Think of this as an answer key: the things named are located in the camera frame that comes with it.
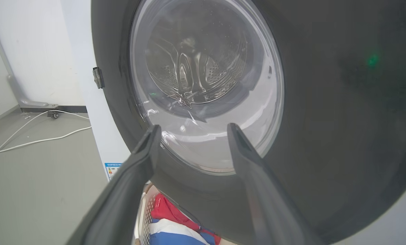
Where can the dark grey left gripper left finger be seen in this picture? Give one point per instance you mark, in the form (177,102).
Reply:
(121,200)

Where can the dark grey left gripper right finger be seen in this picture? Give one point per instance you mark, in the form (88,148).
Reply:
(267,200)

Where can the dark grey washing machine door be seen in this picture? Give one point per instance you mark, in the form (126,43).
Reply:
(325,119)

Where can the metal door latch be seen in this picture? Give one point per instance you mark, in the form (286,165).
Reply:
(98,77)

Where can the white washing machine body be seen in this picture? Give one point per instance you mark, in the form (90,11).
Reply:
(87,68)

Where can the white laundry basket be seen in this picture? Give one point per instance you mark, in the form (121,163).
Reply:
(145,214)

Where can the energy label sticker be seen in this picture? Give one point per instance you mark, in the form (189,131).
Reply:
(112,169)

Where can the red white blue garment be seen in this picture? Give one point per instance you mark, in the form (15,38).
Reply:
(175,226)

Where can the grey wheeled stand base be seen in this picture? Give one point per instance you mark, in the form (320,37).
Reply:
(29,98)

